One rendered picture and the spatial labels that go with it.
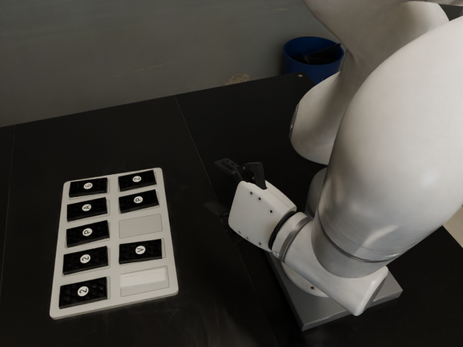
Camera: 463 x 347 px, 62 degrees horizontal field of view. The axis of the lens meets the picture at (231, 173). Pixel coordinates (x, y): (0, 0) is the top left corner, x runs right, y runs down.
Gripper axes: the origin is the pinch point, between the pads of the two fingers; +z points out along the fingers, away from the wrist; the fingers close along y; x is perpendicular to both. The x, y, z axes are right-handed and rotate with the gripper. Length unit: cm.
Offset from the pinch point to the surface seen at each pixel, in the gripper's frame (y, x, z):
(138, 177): -22.1, -11.4, 35.3
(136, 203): -24.3, -5.8, 28.2
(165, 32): -16, -121, 156
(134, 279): -29.4, 6.8, 10.8
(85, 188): -26.2, 0.2, 42.4
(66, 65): -44, -72, 186
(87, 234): -29.1, 7.5, 29.0
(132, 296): -31.2, 8.8, 8.5
